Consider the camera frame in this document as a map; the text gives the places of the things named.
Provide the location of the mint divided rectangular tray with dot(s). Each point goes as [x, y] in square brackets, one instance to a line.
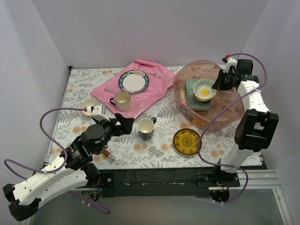
[197, 106]

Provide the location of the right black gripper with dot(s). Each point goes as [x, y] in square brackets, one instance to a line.
[225, 79]

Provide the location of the yellow patterned plate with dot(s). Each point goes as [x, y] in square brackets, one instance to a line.
[185, 142]

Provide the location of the dark green mug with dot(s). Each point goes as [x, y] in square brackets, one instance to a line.
[146, 128]

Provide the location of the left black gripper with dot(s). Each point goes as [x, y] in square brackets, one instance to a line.
[118, 124]

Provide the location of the aluminium frame rail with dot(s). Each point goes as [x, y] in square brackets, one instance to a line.
[261, 203]

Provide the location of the dark teal dotted bowl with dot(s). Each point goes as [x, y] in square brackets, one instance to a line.
[203, 101]

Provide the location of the pink satin cloth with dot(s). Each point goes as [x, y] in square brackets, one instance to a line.
[142, 101]

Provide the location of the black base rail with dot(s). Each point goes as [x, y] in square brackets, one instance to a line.
[189, 181]

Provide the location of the wooden handled metal scraper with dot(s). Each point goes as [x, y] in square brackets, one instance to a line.
[109, 155]

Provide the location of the silver fork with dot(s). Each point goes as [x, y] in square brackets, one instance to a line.
[155, 75]

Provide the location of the striped white bowl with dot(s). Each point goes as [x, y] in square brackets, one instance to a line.
[202, 89]

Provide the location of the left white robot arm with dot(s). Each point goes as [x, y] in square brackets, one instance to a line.
[71, 169]

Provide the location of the green rimmed white plate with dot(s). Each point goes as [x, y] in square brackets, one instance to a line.
[133, 81]

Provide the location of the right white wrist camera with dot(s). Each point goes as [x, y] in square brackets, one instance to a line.
[229, 62]

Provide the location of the cream bowl pink rim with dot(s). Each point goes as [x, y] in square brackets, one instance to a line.
[88, 103]

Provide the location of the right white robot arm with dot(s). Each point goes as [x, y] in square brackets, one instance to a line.
[257, 126]

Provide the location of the cream mug black rim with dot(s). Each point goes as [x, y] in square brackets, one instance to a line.
[122, 100]

